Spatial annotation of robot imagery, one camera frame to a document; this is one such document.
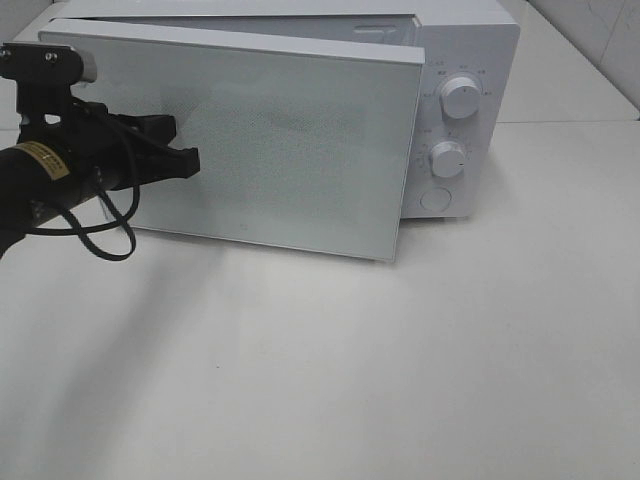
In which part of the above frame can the white timer knob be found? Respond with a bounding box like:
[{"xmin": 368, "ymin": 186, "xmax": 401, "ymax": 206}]
[{"xmin": 429, "ymin": 141, "xmax": 466, "ymax": 178}]

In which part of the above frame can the upper white power knob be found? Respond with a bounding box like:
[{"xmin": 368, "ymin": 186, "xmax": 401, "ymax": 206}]
[{"xmin": 439, "ymin": 74, "xmax": 482, "ymax": 120}]

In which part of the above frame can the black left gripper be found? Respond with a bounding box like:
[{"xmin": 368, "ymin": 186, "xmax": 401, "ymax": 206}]
[{"xmin": 14, "ymin": 82, "xmax": 201, "ymax": 200}]

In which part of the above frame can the white microwave oven body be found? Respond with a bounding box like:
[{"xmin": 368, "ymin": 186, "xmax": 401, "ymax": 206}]
[{"xmin": 38, "ymin": 1, "xmax": 520, "ymax": 219}]

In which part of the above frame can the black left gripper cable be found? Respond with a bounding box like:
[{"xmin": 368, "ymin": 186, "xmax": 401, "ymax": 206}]
[{"xmin": 29, "ymin": 99, "xmax": 174, "ymax": 262}]

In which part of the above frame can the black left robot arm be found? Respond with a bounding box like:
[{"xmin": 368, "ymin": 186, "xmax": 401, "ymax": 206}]
[{"xmin": 1, "ymin": 86, "xmax": 200, "ymax": 262}]

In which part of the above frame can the white microwave door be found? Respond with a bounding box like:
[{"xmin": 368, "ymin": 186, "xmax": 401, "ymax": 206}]
[{"xmin": 39, "ymin": 18, "xmax": 425, "ymax": 261}]

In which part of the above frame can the round white door button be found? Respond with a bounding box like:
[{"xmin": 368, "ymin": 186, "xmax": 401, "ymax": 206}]
[{"xmin": 420, "ymin": 187, "xmax": 452, "ymax": 212}]

